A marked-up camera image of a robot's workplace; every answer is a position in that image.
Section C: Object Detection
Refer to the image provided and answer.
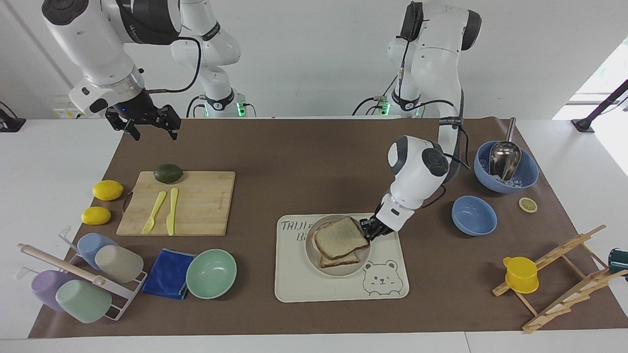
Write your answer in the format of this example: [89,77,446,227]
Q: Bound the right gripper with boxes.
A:
[105,89,182,142]

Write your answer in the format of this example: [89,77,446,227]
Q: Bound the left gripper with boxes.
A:
[360,214,393,242]

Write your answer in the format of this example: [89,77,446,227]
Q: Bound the toasted bread slice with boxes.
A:
[314,216,369,260]
[320,250,361,268]

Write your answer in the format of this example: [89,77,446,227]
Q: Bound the round beige plate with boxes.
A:
[305,214,372,278]

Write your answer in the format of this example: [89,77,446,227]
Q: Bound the dark green avocado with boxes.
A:
[154,164,184,185]

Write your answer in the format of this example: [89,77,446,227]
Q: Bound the yellow lemon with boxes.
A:
[92,180,124,202]
[81,206,112,226]

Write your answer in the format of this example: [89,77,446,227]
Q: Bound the yellow-green plastic fork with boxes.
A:
[141,191,168,235]

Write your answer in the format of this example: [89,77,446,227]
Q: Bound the yellow-green plastic knife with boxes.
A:
[166,188,180,236]

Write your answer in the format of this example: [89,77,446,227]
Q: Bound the cream tray with bear print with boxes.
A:
[274,213,410,303]

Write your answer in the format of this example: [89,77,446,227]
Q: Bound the wooden cutting board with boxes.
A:
[116,170,236,237]

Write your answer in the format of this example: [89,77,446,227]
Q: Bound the small blue bowl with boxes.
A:
[451,195,498,237]

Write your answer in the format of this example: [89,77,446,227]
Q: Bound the light blue cup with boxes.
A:
[77,232,119,271]

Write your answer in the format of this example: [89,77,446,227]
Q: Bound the black stand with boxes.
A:
[0,101,26,133]
[571,78,628,133]

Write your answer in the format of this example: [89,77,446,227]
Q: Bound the beige cup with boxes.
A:
[94,245,145,284]

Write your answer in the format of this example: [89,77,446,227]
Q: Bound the blue cloth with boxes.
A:
[142,248,197,301]

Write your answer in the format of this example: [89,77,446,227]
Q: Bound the metal scoop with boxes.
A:
[488,117,522,181]

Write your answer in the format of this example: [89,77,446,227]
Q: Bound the mint green bowl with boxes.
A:
[185,249,238,300]

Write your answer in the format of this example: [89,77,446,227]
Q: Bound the large blue bowl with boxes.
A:
[473,140,540,194]

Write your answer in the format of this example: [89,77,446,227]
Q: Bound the mint green cup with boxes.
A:
[55,279,113,324]

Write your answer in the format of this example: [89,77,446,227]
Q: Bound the purple cup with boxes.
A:
[31,270,75,312]

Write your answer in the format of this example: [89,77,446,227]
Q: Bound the wooden folding rack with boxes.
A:
[492,225,628,334]

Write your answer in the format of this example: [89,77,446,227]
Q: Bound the dark green container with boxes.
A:
[608,248,628,277]

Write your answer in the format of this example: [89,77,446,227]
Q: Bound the black cable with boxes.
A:
[352,75,399,117]
[144,36,203,95]
[185,94,207,119]
[396,1,425,100]

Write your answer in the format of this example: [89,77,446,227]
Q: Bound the yellow cup with handle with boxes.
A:
[502,256,540,295]

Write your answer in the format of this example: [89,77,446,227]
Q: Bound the white wire cup rack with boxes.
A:
[15,226,148,322]

